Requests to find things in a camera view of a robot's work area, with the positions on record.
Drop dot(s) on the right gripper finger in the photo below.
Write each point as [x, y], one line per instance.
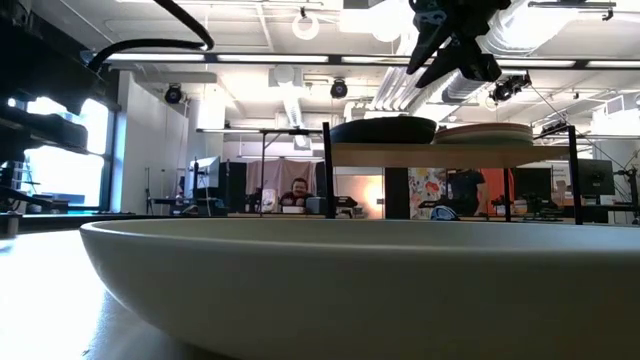
[427, 42]
[447, 62]

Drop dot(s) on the beige plate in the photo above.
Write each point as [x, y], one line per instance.
[487, 140]
[487, 129]

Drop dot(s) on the peach plate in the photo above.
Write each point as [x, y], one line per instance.
[487, 133]

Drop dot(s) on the dark teal plate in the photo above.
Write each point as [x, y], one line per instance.
[382, 121]

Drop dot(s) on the black plate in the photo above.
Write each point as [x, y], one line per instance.
[382, 136]

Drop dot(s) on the pale grey plate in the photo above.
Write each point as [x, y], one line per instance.
[350, 290]

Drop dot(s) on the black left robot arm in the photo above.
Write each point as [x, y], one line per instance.
[40, 65]

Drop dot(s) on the wooden shelf black legs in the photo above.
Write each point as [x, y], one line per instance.
[450, 156]

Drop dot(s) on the black ceiling spotlight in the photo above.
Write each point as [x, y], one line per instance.
[339, 89]
[173, 95]

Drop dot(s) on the orange panel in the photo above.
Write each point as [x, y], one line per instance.
[495, 180]

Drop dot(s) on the person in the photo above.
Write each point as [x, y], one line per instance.
[298, 192]
[465, 190]

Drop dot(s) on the colourful floral poster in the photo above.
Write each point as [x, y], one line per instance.
[425, 190]

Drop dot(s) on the black pillar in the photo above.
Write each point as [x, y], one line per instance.
[396, 192]

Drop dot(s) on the black computer monitor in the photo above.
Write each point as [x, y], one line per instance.
[532, 182]
[595, 177]

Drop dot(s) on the blue white helmet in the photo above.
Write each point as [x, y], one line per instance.
[444, 213]

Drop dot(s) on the long ceiling light bar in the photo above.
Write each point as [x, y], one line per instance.
[270, 58]

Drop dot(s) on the small grey box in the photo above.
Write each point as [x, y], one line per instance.
[315, 206]

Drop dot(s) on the beige curtain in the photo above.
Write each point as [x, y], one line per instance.
[270, 175]

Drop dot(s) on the small white box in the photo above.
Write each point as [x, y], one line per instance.
[293, 209]

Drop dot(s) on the black cabinet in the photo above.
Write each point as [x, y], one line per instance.
[233, 185]

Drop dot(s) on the monitor with white screen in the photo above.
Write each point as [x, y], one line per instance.
[207, 172]

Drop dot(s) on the large bright window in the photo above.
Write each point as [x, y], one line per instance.
[70, 165]

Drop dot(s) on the large white ventilation duct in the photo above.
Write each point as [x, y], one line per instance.
[540, 25]

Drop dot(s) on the black ceiling camera device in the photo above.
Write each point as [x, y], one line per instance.
[515, 85]

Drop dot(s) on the black frame stand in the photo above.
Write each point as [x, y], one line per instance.
[240, 131]

